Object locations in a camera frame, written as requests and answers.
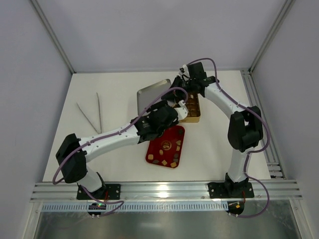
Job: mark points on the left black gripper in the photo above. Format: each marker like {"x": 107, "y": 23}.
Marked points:
{"x": 170, "y": 109}

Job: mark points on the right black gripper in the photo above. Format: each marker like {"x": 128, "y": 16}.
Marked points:
{"x": 177, "y": 86}

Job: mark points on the metal tongs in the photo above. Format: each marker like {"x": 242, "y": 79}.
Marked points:
{"x": 92, "y": 113}

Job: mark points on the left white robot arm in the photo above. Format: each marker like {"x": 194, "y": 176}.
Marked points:
{"x": 74, "y": 153}

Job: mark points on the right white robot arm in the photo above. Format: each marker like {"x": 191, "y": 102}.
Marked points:
{"x": 245, "y": 129}

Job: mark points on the gold chocolate box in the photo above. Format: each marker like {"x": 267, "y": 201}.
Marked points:
{"x": 193, "y": 109}

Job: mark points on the red tray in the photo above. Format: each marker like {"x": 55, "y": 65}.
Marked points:
{"x": 168, "y": 147}

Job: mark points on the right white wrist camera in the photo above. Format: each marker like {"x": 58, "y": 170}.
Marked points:
{"x": 183, "y": 71}

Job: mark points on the aluminium front rail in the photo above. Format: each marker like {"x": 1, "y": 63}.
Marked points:
{"x": 160, "y": 196}

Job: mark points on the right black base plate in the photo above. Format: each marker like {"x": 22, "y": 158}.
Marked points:
{"x": 227, "y": 191}

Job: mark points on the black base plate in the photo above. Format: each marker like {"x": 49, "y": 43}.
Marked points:
{"x": 227, "y": 191}
{"x": 99, "y": 191}

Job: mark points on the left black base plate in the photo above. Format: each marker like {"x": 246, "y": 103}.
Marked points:
{"x": 99, "y": 191}

